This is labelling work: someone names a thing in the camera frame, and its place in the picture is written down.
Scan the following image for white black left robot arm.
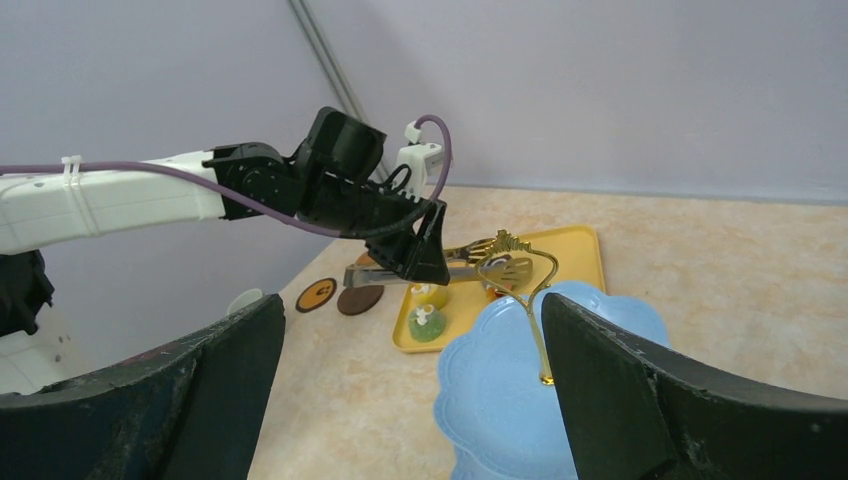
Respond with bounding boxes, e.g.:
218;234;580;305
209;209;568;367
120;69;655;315
1;106;452;395

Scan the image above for grey mug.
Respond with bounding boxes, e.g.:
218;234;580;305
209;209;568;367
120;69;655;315
226;288;264;315

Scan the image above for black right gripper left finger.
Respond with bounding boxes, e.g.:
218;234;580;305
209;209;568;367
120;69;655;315
1;294;286;479

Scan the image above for black yellow round coaster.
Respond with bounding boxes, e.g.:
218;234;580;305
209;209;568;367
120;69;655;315
295;277;338;313

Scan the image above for metal food tongs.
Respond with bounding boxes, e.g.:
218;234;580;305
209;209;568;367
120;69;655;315
342;238;533;289

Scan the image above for blue three-tier cake stand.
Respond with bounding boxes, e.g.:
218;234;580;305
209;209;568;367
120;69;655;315
433;230;670;479

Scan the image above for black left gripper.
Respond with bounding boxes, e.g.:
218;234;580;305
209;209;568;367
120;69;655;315
292;106;450;285

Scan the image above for small yellow cream cake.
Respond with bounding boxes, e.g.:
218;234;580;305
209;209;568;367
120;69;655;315
410;283;450;309

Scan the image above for dark brown round coaster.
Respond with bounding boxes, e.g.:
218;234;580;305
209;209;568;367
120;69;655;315
336;285;385;316

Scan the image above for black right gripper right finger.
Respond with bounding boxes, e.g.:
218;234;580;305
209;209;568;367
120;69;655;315
541;294;847;479

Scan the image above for yellow serving tray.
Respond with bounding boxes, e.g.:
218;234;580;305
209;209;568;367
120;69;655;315
392;225;606;353

